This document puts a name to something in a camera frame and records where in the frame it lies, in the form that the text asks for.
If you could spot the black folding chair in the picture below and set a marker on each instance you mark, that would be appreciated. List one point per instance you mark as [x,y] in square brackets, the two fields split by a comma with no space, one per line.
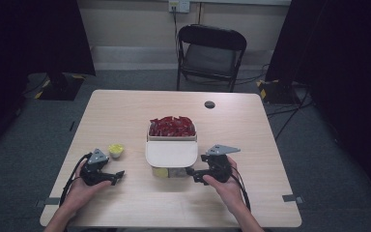
[211,51]

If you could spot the person's left hand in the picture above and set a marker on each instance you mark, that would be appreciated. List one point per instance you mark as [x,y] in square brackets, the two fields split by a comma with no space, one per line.
[80,193]

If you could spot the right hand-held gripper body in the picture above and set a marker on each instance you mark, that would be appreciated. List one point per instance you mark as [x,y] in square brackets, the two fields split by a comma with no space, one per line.
[219,167]

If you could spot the white lidded storage box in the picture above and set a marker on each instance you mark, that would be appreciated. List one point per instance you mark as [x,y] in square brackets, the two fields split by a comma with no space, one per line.
[171,154]

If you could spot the small yellow pudding cup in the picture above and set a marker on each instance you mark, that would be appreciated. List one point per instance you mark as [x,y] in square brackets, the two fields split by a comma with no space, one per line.
[116,150]
[160,172]

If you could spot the black stand base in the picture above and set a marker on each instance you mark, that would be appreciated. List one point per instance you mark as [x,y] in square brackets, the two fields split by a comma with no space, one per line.
[61,88]
[275,92]

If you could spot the white wall outlet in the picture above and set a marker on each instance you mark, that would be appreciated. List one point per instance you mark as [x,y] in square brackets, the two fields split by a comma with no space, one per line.
[179,5]

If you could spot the dark curtain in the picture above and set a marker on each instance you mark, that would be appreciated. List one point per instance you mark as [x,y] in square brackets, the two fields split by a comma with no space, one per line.
[344,64]
[19,48]

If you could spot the person's right hand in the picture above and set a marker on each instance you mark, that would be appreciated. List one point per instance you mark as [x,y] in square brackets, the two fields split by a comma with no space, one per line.
[227,193]

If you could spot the pile of red packets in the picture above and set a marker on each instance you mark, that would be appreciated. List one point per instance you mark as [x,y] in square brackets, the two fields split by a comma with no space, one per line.
[172,126]

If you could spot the grey tape strip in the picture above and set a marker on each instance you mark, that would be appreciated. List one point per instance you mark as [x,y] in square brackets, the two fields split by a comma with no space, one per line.
[46,202]
[292,198]

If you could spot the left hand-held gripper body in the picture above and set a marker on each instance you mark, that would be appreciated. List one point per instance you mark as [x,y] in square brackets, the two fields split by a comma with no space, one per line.
[93,169]

